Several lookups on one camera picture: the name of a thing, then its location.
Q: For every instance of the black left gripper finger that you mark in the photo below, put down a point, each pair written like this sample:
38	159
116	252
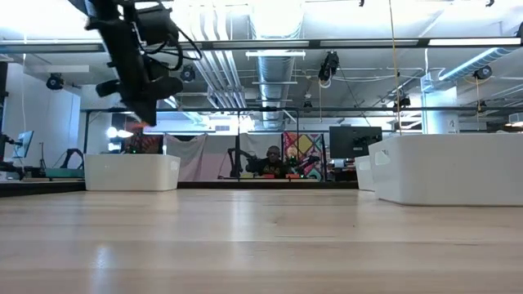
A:
147	110

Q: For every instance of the white plastic basket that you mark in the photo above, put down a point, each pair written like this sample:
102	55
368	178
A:
130	173
449	171
363	175

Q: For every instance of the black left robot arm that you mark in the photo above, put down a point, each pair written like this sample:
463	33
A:
102	8

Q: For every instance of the black background robot arm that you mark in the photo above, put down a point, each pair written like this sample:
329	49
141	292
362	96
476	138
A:
73	152
235	157
306	161
12	167

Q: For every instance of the dark red patterned tapestry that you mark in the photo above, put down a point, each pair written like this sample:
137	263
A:
147	145

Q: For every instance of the grey cloth curtain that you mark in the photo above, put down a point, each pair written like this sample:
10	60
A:
196	155

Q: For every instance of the teal background bench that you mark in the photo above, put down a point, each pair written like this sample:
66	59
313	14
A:
65	173

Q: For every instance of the small tilted monitor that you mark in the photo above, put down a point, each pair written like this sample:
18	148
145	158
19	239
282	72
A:
24	143

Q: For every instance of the person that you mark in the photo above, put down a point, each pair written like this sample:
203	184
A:
273	153

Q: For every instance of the black overhead crossbar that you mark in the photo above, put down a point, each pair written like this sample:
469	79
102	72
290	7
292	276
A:
286	44

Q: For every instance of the colourful patterned tapestry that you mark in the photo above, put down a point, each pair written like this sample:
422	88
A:
306	141

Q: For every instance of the black computer monitor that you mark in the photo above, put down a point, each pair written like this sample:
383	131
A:
347	141

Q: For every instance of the white building pillar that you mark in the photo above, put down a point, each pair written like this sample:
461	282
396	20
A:
439	110

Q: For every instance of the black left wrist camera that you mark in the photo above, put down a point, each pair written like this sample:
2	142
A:
157	24

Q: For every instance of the black background workstation frame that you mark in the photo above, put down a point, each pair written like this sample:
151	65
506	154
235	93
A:
204	109

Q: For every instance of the black aluminium table frame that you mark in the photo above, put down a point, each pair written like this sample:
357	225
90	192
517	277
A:
245	185

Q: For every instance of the silver ventilation duct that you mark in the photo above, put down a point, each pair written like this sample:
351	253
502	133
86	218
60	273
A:
275	73

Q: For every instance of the blue flexible duct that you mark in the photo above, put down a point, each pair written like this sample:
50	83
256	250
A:
474	63

